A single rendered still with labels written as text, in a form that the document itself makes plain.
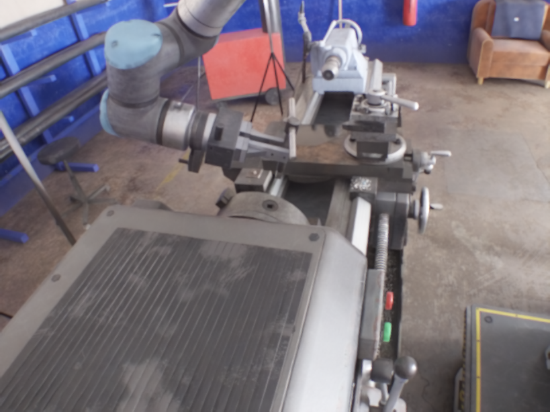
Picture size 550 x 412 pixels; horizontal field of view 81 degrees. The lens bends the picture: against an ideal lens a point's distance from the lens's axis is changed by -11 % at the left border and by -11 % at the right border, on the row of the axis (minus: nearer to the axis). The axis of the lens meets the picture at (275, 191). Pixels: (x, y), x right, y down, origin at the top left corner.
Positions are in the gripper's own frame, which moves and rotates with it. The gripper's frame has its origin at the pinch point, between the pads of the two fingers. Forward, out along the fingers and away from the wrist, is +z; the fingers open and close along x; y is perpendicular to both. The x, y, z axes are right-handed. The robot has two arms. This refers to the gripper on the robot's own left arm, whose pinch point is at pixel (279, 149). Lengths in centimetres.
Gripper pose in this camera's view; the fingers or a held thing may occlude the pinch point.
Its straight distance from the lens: 70.7
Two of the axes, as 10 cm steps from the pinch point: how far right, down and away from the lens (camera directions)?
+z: 9.7, 2.2, 1.2
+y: 2.5, -7.1, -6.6
